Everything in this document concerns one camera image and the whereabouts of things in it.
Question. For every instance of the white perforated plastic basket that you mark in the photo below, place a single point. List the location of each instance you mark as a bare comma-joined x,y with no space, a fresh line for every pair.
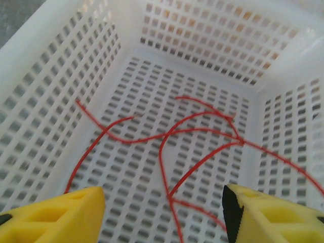
202,38

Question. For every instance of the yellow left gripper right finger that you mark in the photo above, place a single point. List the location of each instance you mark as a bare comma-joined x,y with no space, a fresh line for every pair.
278,222

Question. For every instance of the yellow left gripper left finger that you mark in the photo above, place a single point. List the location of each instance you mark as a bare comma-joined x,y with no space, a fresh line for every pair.
50,222

